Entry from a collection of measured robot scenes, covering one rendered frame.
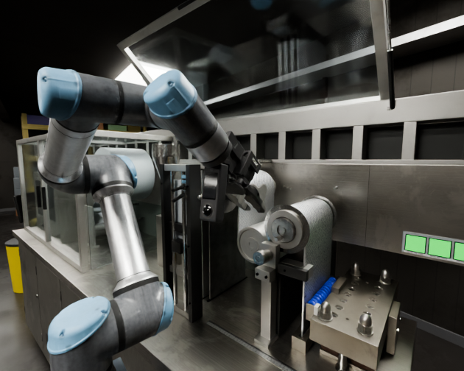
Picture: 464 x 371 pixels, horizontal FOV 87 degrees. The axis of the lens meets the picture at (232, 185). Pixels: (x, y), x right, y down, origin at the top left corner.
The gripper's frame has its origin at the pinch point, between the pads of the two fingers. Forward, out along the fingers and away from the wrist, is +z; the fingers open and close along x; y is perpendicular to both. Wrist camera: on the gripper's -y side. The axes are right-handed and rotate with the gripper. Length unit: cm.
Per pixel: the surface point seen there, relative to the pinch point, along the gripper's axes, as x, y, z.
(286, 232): -1.7, 2.9, 16.8
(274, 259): 1.1, -4.8, 20.5
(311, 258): -6.7, 0.7, 27.8
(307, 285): -6.6, -6.8, 30.6
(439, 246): -36, 20, 46
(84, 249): 96, -27, 16
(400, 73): -6, 204, 110
